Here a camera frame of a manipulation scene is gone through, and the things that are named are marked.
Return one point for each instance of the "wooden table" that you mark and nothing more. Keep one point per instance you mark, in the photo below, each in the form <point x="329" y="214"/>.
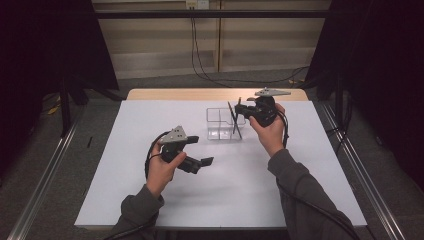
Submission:
<point x="166" y="94"/>

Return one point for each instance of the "black metal stand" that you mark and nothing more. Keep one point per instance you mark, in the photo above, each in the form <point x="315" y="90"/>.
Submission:
<point x="65" y="110"/>
<point x="339" y="103"/>

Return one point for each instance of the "striped black pencil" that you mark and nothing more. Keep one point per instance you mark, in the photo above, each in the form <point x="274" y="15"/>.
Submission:
<point x="238" y="131"/>
<point x="234" y="126"/>

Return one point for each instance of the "black horizontal metal bar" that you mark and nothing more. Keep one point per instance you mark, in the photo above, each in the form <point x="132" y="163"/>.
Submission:
<point x="213" y="14"/>

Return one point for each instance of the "person's left hand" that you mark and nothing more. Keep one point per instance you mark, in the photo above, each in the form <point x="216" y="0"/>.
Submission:
<point x="160" y="176"/>

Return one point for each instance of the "white wall outlet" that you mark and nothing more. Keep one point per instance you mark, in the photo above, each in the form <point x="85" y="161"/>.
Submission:
<point x="197" y="4"/>

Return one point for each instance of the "dark curtain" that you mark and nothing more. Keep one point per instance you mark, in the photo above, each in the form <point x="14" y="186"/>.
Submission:
<point x="383" y="66"/>
<point x="43" y="50"/>

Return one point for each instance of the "small black floor object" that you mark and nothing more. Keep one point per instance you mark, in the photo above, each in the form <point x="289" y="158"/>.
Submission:
<point x="89" y="141"/>

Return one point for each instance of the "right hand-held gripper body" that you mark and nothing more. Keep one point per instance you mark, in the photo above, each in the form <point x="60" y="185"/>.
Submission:
<point x="265" y="111"/>

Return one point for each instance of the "person's right hand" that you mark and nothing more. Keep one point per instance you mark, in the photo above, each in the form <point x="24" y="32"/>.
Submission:
<point x="271" y="136"/>

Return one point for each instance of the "white table sheet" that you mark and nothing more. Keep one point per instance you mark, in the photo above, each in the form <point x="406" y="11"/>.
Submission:
<point x="233" y="193"/>

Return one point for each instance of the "clear plastic organizer box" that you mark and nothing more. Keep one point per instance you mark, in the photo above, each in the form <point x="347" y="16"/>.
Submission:
<point x="218" y="131"/>

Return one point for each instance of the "wooden vertical post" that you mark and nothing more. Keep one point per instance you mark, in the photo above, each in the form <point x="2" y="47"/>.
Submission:
<point x="219" y="40"/>

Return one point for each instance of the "aluminium floor rail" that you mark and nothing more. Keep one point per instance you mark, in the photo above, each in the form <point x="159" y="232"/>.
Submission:
<point x="370" y="186"/>
<point x="40" y="190"/>

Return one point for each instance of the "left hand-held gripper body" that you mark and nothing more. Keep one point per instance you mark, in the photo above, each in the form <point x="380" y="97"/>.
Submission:
<point x="173" y="136"/>

